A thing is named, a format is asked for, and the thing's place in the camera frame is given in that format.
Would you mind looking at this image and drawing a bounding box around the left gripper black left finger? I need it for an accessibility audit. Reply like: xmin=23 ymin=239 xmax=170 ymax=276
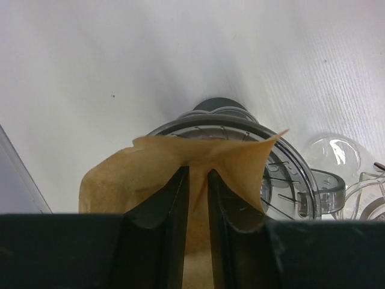
xmin=1 ymin=167 xmax=189 ymax=288

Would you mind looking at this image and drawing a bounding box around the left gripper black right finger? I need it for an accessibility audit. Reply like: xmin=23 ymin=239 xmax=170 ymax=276
xmin=208 ymin=171 xmax=384 ymax=288

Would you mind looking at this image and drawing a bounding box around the brown paper coffee filter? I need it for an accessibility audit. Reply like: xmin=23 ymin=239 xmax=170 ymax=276
xmin=78 ymin=128 xmax=290 ymax=289

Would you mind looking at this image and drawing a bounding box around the clear plastic coffee dripper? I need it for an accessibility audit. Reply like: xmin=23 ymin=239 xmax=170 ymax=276
xmin=151 ymin=111 xmax=345 ymax=220

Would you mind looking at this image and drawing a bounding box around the clear glass crystal dripper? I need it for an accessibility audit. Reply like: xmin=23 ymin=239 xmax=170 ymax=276
xmin=303 ymin=134 xmax=384 ymax=222

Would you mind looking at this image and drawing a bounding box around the left aluminium frame post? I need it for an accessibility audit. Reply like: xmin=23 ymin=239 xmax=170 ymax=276
xmin=0 ymin=129 xmax=52 ymax=214

